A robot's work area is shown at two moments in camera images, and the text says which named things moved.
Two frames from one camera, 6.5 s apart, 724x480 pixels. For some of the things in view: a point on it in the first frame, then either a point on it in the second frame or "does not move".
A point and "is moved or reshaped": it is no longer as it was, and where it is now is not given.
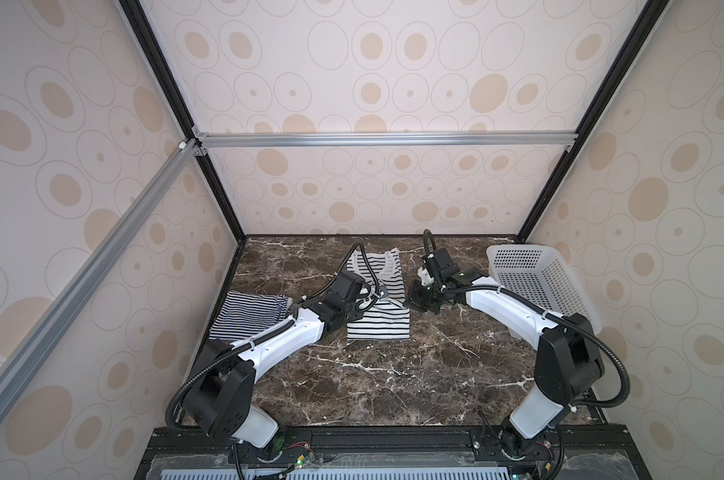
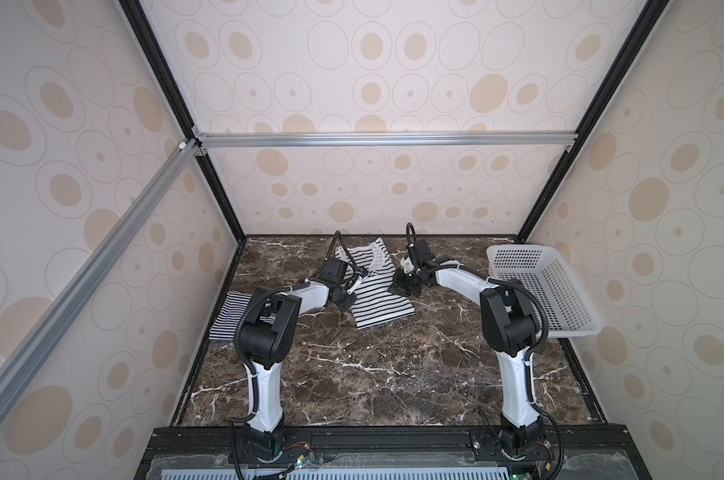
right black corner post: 651,14 does not move
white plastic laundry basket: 541,274 does not move
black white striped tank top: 386,315 is moved or reshaped
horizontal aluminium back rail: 472,138 does not move
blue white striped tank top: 242,312 does not move
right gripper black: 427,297 to 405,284
